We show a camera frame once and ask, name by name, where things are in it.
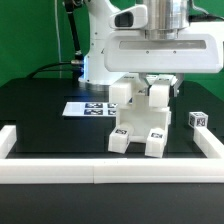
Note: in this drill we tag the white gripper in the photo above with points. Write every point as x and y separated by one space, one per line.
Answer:
196 50

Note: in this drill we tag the white chair seat part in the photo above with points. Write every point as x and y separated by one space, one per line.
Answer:
140 118

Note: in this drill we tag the white chair backrest part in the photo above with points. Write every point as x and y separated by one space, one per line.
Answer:
156 89

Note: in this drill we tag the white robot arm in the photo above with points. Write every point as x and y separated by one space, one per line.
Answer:
153 36

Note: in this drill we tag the white tagged cube far right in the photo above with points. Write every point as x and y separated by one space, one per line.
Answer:
197 119

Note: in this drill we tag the white sheet with tags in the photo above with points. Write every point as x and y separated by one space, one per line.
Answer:
89 109

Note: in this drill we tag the white U-shaped border fence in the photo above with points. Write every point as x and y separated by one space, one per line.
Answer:
96 171

